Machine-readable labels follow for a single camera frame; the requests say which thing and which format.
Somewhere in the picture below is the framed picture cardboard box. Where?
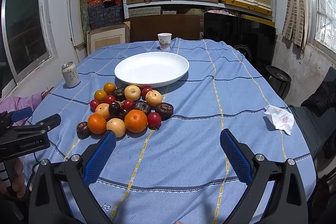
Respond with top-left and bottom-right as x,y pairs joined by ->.
87,23 -> 130,55

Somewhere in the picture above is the crumpled white tissue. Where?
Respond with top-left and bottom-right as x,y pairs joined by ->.
264,105 -> 294,135

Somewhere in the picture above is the dark mangosteen back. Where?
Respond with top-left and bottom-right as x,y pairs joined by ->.
113,88 -> 126,102

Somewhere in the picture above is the beige curtain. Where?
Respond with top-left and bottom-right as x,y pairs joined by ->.
282,0 -> 306,50

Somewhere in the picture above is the white oval plate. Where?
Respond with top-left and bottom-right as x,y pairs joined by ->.
114,52 -> 190,88

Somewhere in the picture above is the pale yellow pear front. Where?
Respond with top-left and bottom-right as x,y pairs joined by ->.
106,118 -> 126,138

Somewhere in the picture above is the brown wooden board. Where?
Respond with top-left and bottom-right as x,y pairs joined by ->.
124,14 -> 201,42

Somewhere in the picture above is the red cherry tomato back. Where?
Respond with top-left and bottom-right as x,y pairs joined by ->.
141,86 -> 153,99

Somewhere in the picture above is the yellow orange tomato back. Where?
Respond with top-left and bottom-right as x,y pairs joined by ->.
103,83 -> 116,95

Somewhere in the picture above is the right window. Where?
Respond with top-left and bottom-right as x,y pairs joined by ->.
308,0 -> 335,59

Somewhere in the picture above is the yellow orange tomato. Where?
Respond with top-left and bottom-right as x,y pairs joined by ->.
94,90 -> 107,103
103,83 -> 116,95

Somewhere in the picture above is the white paper cup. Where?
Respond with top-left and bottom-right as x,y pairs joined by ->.
158,32 -> 172,51

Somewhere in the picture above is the left window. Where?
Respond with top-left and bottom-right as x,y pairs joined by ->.
1,0 -> 57,88

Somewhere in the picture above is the large orange mandarin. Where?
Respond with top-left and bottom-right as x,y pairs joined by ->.
124,110 -> 147,134
87,113 -> 106,135

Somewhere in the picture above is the window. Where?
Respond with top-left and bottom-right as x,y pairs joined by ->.
1,0 -> 57,88
308,0 -> 335,59

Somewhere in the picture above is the blue checked tablecloth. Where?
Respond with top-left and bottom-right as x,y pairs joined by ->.
24,38 -> 316,223

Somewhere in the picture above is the left human hand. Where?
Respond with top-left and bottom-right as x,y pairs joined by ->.
11,159 -> 26,198

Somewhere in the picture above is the dark purple plum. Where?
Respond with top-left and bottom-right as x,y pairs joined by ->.
109,101 -> 121,116
116,107 -> 128,121

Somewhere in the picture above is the yellow orange tomato front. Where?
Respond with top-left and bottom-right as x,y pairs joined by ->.
94,90 -> 107,103

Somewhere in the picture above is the black stool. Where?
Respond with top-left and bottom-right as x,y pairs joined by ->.
266,65 -> 291,99

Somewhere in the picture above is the white beverage can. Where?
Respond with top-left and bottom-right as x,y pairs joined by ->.
62,61 -> 80,88

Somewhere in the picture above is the red cherry tomato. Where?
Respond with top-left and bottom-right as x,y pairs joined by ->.
122,99 -> 135,111
89,100 -> 100,112
141,86 -> 153,99
147,112 -> 162,128
104,94 -> 116,104

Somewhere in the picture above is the spotted pale pear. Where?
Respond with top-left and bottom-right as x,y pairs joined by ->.
145,90 -> 162,107

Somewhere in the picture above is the large pale yellow apple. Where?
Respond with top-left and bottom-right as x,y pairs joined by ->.
124,85 -> 141,101

